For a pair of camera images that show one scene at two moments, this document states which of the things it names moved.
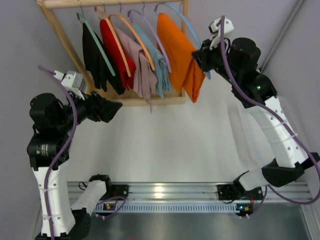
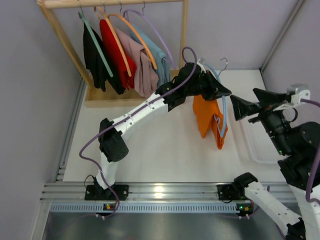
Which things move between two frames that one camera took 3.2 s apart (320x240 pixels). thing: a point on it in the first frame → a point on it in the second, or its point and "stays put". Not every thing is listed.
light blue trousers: x=161 y=66 stays put
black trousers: x=96 y=64 stays put
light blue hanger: x=163 y=5 → x=209 y=65
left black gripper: x=94 y=107 → x=206 y=85
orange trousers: x=177 y=48 → x=208 y=114
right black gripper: x=203 y=56 → x=261 y=110
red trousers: x=115 y=54 stays put
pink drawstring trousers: x=145 y=83 stays put
